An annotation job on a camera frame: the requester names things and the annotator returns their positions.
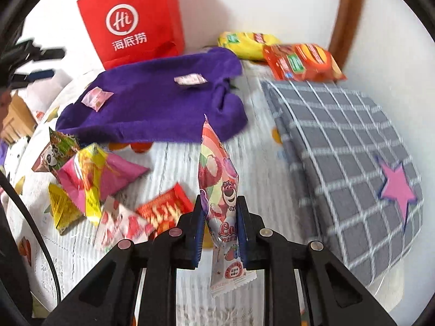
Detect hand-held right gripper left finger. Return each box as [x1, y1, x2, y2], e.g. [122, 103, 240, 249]
[41, 195, 208, 326]

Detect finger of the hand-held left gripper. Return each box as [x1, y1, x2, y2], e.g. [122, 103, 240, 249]
[10, 69, 55, 84]
[15, 40, 66, 61]

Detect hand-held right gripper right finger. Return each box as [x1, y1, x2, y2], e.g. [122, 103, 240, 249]
[236, 195, 398, 326]

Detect red snack packet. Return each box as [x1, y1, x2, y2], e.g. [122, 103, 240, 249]
[136, 182, 195, 236]

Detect pink bear snack packet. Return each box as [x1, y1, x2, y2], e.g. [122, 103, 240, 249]
[198, 114, 257, 299]

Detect white strawberry snack packet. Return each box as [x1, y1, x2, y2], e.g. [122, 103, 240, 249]
[94, 196, 156, 252]

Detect panda print snack packet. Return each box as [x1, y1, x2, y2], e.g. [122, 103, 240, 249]
[32, 127, 82, 180]

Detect pink and yellow snack packet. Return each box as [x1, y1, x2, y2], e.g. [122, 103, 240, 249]
[56, 143, 151, 226]

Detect purple cloth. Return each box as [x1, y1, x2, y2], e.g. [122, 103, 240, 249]
[55, 47, 248, 143]

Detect light wooden furniture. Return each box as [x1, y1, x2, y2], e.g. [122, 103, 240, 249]
[2, 92, 38, 143]

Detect white lace fruit tablecloth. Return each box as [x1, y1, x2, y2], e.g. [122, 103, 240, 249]
[7, 59, 405, 326]

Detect red paper bag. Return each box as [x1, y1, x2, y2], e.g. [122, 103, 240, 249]
[76, 0, 186, 70]

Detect grey checked folded blanket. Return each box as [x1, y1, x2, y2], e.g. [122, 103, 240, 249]
[260, 79, 425, 287]

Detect yellow triangular snack packet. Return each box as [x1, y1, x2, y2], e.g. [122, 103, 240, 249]
[48, 183, 84, 235]

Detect red chip bag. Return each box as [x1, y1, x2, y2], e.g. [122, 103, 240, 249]
[262, 43, 346, 82]

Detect yellow chip bag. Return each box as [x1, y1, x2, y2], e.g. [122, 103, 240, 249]
[217, 31, 282, 61]

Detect black cable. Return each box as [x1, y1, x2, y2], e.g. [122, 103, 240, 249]
[0, 173, 62, 304]

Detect brown wooden frame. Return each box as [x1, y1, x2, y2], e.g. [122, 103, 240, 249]
[331, 0, 368, 63]

